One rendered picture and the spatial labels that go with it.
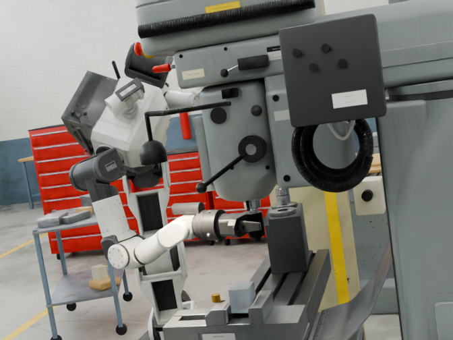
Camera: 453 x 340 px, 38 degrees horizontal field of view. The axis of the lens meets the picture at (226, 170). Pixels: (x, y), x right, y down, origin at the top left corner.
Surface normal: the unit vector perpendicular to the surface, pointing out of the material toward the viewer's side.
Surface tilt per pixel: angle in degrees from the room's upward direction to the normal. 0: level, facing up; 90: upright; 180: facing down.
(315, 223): 90
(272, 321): 0
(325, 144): 90
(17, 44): 90
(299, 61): 90
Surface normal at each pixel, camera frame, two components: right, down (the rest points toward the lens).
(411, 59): -0.26, 0.16
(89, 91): -0.05, -0.43
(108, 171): 0.74, -0.23
